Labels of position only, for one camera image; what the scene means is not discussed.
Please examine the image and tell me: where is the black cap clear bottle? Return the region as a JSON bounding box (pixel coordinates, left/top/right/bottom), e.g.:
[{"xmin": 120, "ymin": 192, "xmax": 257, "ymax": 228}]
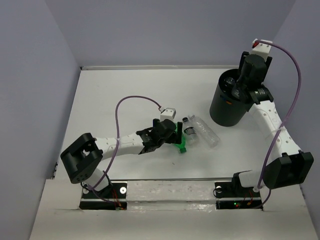
[{"xmin": 182, "ymin": 117, "xmax": 199, "ymax": 146}]

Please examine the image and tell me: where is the green plastic bottle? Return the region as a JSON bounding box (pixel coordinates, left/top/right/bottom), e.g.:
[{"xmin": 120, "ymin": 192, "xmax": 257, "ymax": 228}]
[{"xmin": 174, "ymin": 121, "xmax": 187, "ymax": 154}]

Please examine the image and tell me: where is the large clear plastic bottle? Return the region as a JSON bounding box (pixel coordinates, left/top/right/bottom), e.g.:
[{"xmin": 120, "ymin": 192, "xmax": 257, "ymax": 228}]
[{"xmin": 188, "ymin": 114, "xmax": 220, "ymax": 149}]

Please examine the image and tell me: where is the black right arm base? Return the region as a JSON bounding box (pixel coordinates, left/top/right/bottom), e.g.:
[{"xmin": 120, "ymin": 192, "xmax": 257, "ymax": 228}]
[{"xmin": 212, "ymin": 181, "xmax": 262, "ymax": 210}]

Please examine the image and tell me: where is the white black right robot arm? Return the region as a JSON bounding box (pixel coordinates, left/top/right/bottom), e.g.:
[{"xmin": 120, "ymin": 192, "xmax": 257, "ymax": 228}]
[{"xmin": 230, "ymin": 53, "xmax": 314, "ymax": 196}]

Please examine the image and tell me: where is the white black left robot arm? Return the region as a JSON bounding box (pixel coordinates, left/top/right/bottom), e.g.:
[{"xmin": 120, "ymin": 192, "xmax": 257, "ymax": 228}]
[{"xmin": 60, "ymin": 119, "xmax": 183, "ymax": 198}]

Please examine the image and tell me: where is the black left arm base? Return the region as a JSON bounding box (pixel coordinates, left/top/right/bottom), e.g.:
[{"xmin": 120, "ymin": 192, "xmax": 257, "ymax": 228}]
[{"xmin": 79, "ymin": 181, "xmax": 128, "ymax": 211}]

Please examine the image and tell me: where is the black plastic bin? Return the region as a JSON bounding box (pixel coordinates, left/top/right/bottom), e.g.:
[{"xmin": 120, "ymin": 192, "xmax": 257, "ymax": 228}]
[{"xmin": 209, "ymin": 69, "xmax": 247, "ymax": 127}]

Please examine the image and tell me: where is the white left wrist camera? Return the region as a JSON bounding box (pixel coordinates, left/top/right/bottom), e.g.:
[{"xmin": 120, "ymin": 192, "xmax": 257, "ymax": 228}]
[{"xmin": 160, "ymin": 107, "xmax": 177, "ymax": 122}]

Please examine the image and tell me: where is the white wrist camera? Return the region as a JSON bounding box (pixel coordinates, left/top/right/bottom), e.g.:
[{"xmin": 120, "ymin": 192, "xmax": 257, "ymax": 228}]
[
  {"xmin": 160, "ymin": 107, "xmax": 177, "ymax": 122},
  {"xmin": 250, "ymin": 38, "xmax": 273, "ymax": 62}
]

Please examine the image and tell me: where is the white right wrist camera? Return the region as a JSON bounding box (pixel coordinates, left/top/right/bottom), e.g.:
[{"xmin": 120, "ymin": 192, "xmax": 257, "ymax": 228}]
[{"xmin": 250, "ymin": 38, "xmax": 273, "ymax": 62}]

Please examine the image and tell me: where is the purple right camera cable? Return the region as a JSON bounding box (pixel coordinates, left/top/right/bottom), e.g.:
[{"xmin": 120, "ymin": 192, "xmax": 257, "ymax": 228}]
[{"xmin": 256, "ymin": 39, "xmax": 302, "ymax": 210}]

